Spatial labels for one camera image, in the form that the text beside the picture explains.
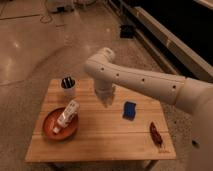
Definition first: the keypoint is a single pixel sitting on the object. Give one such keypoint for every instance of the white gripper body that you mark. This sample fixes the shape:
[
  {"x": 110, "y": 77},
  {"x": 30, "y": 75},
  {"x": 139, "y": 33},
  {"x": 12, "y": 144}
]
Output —
[{"x": 106, "y": 97}]

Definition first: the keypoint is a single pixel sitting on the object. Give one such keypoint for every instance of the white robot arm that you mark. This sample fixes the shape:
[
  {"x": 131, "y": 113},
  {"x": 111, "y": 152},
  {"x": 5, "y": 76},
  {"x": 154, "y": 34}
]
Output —
[{"x": 192, "y": 96}]

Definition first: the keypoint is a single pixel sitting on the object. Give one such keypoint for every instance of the blue sponge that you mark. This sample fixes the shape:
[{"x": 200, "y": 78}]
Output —
[{"x": 129, "y": 110}]

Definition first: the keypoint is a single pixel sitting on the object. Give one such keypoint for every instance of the white spray bottle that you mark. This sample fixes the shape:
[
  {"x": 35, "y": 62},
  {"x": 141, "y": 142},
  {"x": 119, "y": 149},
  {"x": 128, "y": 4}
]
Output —
[{"x": 66, "y": 117}]

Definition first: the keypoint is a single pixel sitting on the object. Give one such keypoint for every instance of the white cup with markers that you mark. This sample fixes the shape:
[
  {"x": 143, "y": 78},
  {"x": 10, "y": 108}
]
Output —
[{"x": 68, "y": 86}]

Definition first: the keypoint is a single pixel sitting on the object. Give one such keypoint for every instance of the wooden table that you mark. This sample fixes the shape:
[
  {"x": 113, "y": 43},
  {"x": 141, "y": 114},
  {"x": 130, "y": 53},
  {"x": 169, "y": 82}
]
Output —
[{"x": 103, "y": 134}]

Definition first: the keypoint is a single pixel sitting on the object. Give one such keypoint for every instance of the black box on floor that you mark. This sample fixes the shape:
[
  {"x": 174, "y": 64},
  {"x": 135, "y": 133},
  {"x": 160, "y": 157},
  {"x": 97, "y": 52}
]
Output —
[{"x": 127, "y": 31}]

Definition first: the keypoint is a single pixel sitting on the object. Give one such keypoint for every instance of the orange-red plate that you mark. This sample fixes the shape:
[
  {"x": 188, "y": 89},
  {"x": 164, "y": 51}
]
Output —
[{"x": 50, "y": 121}]

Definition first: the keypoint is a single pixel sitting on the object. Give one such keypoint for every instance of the dark red utensil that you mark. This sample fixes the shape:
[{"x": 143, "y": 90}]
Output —
[{"x": 155, "y": 135}]

